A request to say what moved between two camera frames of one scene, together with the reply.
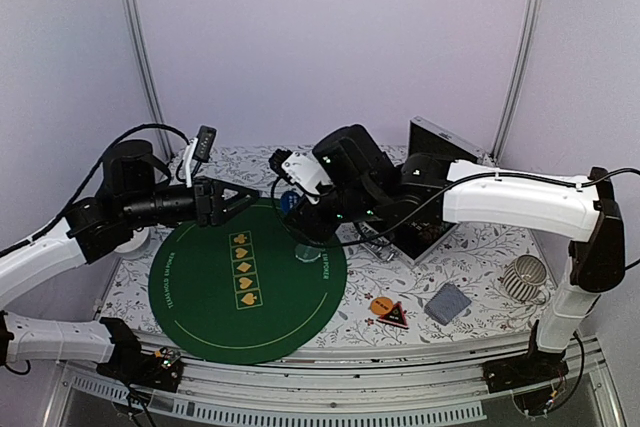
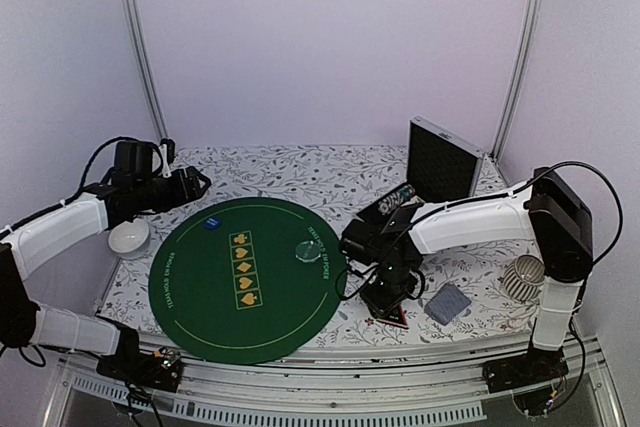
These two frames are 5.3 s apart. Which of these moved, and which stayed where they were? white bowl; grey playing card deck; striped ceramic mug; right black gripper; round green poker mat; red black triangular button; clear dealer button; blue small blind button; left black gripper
Moved: blue small blind button; right black gripper; left black gripper
Stayed: striped ceramic mug; white bowl; round green poker mat; red black triangular button; clear dealer button; grey playing card deck
